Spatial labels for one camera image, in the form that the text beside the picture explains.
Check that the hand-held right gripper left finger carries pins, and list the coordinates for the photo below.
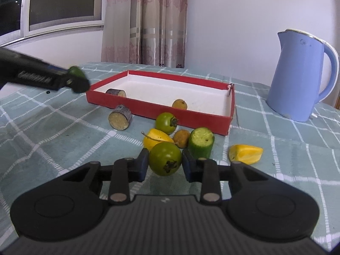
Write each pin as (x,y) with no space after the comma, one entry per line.
(144,163)

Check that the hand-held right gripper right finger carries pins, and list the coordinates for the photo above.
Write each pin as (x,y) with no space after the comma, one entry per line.
(187,164)

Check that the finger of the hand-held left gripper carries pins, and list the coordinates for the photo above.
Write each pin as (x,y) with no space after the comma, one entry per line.
(79,85)
(59,70)

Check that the green cucumber end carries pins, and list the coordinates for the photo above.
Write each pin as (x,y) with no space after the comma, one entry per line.
(75,71)

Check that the green tomato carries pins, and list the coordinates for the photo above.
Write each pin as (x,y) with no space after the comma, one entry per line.
(164,123)
(163,155)

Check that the green cucumber piece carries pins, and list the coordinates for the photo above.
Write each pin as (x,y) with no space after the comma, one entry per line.
(200,143)

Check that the yellow fruit with stem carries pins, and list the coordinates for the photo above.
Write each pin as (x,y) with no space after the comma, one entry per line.
(156,138)

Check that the yellow fruit wedge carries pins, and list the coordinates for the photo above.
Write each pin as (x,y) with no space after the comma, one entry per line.
(245,154)

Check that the red cardboard tray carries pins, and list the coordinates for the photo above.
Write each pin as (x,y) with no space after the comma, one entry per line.
(164,90)

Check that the green checked tablecloth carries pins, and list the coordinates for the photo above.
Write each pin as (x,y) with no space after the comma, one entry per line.
(53,138)

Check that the white framed window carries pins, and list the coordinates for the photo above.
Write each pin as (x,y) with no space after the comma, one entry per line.
(63,0)

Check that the pink patterned curtain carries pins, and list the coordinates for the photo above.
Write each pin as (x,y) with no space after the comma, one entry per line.
(146,18)

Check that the blue electric kettle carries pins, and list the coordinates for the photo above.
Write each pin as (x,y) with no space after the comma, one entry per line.
(294,79)

